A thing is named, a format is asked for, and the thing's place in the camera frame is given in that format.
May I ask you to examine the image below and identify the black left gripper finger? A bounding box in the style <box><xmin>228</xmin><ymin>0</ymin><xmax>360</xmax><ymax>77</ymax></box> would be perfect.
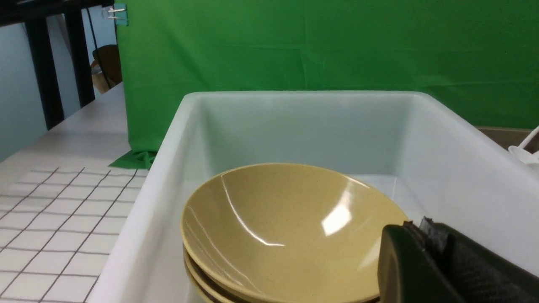
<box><xmin>377</xmin><ymin>217</ymin><xmax>539</xmax><ymax>303</ymax></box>

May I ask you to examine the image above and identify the tan noodle bowl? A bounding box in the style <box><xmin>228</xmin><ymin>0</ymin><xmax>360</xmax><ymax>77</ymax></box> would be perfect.
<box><xmin>180</xmin><ymin>163</ymin><xmax>408</xmax><ymax>303</ymax></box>

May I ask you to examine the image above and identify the tan bowl stacked upper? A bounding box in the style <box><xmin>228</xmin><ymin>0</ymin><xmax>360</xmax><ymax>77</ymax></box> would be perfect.
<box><xmin>183</xmin><ymin>246</ymin><xmax>236</xmax><ymax>303</ymax></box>

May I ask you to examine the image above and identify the tan bowl stacked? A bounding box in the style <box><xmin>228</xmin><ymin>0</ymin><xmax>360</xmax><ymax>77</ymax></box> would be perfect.
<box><xmin>183</xmin><ymin>246</ymin><xmax>236</xmax><ymax>303</ymax></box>
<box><xmin>184</xmin><ymin>263</ymin><xmax>220</xmax><ymax>303</ymax></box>

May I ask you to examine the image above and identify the tan bowl stacked lower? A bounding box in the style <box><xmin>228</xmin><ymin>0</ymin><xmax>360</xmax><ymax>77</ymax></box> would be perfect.
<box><xmin>184</xmin><ymin>263</ymin><xmax>220</xmax><ymax>303</ymax></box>

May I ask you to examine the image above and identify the large white plastic tub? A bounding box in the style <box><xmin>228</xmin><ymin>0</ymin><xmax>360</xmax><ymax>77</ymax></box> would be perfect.
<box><xmin>89</xmin><ymin>91</ymin><xmax>539</xmax><ymax>303</ymax></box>

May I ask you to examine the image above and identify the olive green spoon bin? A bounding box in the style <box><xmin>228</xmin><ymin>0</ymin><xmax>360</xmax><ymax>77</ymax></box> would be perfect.
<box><xmin>476</xmin><ymin>126</ymin><xmax>533</xmax><ymax>149</ymax></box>

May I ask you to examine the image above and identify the green backdrop cloth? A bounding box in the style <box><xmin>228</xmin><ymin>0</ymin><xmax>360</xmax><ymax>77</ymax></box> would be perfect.
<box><xmin>112</xmin><ymin>0</ymin><xmax>539</xmax><ymax>169</ymax></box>

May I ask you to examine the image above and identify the white spoon long handle up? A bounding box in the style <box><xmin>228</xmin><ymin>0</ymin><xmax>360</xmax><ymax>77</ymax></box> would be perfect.
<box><xmin>507</xmin><ymin>126</ymin><xmax>539</xmax><ymax>165</ymax></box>

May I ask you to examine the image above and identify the black table frame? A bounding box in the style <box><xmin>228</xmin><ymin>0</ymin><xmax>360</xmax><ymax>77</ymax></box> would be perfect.
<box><xmin>0</xmin><ymin>0</ymin><xmax>114</xmax><ymax>129</ymax></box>

